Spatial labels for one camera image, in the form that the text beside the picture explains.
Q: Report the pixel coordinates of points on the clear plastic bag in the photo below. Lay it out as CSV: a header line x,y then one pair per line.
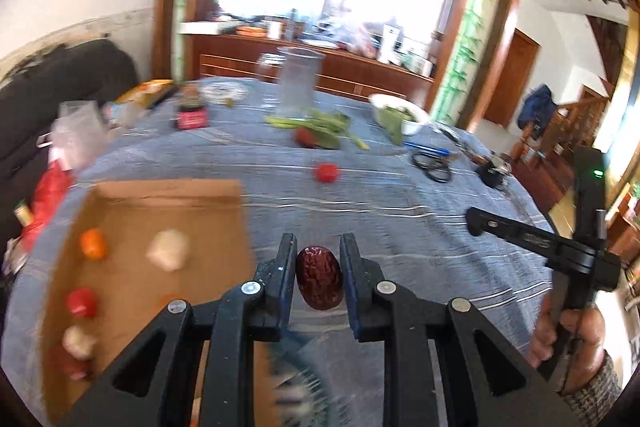
x,y
77,132

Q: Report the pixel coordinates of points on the person's right hand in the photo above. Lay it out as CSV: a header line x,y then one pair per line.
x,y
585,342

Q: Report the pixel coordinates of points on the red label jar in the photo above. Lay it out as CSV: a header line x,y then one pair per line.
x,y
191,114

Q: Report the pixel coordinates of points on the red plastic bag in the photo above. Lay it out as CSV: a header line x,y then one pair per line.
x,y
47,202

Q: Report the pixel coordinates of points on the green leafy vegetable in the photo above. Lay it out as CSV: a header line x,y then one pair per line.
x,y
327,124

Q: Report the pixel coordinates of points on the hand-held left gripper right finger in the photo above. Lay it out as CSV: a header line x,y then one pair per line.
x,y
351,292

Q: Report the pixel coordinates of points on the blue jacket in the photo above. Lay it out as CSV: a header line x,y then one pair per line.
x,y
537,109

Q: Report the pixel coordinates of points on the red cherry tomato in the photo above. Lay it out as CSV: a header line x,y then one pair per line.
x,y
82,302
327,173

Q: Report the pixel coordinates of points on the smooth orange mandarin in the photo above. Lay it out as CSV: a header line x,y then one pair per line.
x,y
93,244

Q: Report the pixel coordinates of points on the red dried date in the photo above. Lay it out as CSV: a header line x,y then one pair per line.
x,y
319,277
70,366

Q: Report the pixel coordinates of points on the patterned white plate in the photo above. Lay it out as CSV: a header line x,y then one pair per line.
x,y
225,91

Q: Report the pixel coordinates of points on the small black device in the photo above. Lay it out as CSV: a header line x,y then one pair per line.
x,y
494,173

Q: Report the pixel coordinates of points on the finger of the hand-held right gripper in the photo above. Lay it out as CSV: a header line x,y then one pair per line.
x,y
505,229

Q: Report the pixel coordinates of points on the white garlic bulb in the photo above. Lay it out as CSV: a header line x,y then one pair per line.
x,y
169,251

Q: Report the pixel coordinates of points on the clear glass mug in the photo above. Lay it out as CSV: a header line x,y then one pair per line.
x,y
297,82

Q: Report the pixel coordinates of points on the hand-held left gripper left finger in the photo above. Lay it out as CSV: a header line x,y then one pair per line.
x,y
286,292

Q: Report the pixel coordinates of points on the person's right forearm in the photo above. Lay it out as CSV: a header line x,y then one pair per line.
x,y
597,379

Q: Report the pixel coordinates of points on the wooden door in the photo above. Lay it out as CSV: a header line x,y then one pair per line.
x,y
512,77

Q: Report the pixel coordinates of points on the wooden sideboard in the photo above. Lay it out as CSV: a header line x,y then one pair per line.
x,y
350,67

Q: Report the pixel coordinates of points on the wooden stair railing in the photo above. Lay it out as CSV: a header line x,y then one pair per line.
x,y
565,142

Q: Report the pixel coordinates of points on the black leather sofa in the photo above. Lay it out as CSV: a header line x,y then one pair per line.
x,y
60,72

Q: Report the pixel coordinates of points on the blue patterned dish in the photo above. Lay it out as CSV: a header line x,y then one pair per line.
x,y
300,382

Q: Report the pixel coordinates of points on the blue pen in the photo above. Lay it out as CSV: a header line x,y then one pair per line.
x,y
425,148

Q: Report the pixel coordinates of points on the brown cardboard box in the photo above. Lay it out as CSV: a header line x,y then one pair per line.
x,y
150,217

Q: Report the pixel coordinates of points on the white bowl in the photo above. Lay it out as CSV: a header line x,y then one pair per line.
x,y
400,112

